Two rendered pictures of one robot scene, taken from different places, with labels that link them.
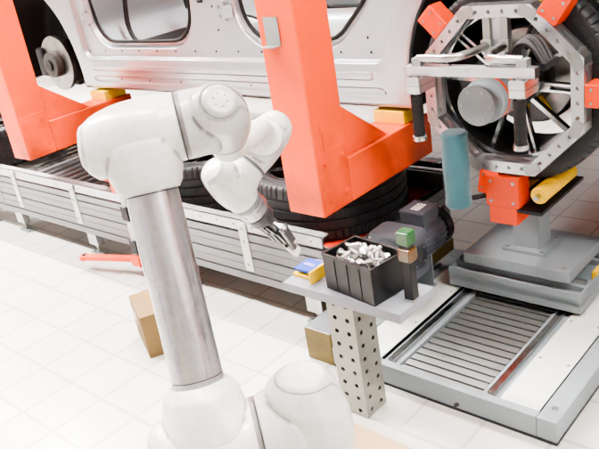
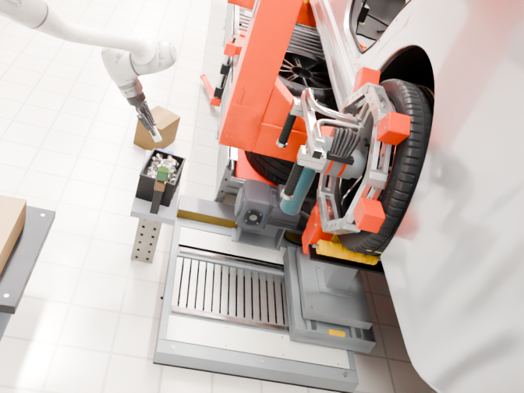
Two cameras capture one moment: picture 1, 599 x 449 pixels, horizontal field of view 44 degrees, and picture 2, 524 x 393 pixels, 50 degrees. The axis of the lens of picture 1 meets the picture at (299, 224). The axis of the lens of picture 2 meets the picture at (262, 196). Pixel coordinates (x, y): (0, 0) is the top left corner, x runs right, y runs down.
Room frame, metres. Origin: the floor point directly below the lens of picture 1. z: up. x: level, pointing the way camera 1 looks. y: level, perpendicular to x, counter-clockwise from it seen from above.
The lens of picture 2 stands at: (0.55, -1.44, 1.85)
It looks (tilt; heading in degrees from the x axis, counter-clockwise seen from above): 35 degrees down; 31
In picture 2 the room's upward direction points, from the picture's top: 21 degrees clockwise
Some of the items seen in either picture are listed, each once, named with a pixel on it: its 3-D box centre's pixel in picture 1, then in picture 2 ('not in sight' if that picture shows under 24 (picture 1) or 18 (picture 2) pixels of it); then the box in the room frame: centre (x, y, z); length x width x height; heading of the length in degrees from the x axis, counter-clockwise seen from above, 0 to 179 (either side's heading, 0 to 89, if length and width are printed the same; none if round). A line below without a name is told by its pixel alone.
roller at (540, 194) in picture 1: (554, 182); (347, 252); (2.25, -0.86, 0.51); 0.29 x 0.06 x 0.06; 135
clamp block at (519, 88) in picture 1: (523, 85); (311, 157); (2.00, -0.68, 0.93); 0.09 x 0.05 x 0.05; 135
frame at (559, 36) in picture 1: (503, 90); (352, 161); (2.27, -0.71, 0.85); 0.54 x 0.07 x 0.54; 45
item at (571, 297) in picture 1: (532, 266); (326, 296); (2.39, -0.83, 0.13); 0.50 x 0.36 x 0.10; 45
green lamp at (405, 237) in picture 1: (405, 237); (162, 173); (1.76, -0.27, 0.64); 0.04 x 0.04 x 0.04; 45
